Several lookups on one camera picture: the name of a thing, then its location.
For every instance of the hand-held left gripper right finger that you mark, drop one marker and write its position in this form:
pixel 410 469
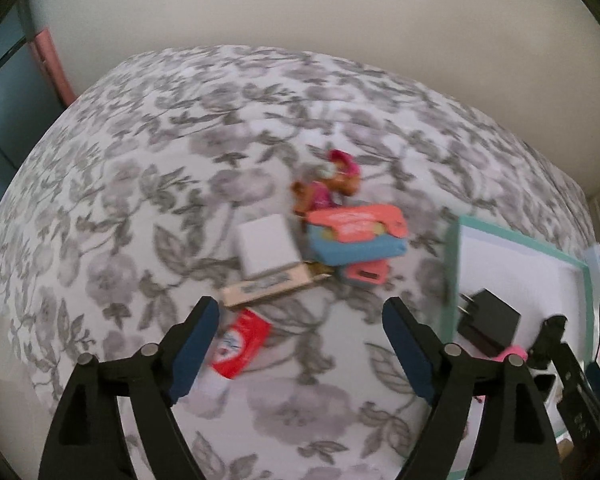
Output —
pixel 405 355

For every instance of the pink pole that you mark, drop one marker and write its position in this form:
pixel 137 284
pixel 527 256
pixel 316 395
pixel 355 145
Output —
pixel 55 67

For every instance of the pink wristwatch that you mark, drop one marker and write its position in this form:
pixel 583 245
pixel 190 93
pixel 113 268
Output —
pixel 502 354

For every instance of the black pronged charger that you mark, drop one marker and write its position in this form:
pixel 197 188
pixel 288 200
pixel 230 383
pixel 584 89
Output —
pixel 490 322

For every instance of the orange blue toy phone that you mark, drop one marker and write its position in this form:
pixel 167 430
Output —
pixel 355 225

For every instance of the teal cardboard box tray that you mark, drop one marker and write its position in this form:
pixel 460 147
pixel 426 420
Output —
pixel 520 280

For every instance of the white charger cube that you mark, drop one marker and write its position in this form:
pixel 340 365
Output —
pixel 267 245

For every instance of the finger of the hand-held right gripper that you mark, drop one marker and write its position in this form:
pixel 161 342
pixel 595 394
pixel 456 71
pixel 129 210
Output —
pixel 599 382
pixel 552 340

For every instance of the dark grey cabinet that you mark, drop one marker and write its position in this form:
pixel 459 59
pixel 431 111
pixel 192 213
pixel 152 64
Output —
pixel 10 100

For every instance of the pink toy figure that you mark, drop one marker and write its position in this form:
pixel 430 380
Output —
pixel 330 187

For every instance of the white power strip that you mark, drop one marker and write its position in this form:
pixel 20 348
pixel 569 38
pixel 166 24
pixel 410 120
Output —
pixel 595 260

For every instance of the gold rectangular case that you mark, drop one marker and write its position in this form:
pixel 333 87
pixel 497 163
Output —
pixel 270 287

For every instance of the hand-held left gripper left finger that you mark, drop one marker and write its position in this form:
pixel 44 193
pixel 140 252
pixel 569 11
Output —
pixel 195 355

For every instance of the red white tube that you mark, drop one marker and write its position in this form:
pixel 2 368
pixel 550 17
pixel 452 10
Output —
pixel 237 342

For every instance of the pink blue plastic toy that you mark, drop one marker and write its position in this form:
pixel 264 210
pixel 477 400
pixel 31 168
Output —
pixel 365 272

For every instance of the grey floral blanket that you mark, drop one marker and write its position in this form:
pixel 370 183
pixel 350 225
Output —
pixel 180 110

